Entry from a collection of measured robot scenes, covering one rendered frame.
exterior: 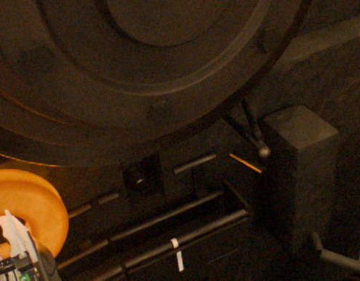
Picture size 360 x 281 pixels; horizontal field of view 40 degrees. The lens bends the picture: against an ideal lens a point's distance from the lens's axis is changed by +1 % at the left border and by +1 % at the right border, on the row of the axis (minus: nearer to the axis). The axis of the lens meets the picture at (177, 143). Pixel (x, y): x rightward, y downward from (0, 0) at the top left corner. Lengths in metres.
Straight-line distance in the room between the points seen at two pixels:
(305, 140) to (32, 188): 0.38
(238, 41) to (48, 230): 0.32
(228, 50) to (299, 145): 0.29
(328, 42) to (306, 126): 0.14
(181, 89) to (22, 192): 0.23
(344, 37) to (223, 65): 0.40
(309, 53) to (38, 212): 0.46
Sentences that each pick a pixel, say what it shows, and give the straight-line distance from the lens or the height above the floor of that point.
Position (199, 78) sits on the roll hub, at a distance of 0.46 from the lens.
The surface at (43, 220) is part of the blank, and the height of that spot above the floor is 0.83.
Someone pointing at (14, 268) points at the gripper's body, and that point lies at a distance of 0.52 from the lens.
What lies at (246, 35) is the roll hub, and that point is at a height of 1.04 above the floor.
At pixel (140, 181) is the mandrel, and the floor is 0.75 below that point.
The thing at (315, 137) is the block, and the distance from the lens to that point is 0.73.
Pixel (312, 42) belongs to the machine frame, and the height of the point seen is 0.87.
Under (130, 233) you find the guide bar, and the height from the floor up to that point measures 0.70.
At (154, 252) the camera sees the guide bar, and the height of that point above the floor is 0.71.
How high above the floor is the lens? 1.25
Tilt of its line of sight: 38 degrees down
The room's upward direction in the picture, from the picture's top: 7 degrees counter-clockwise
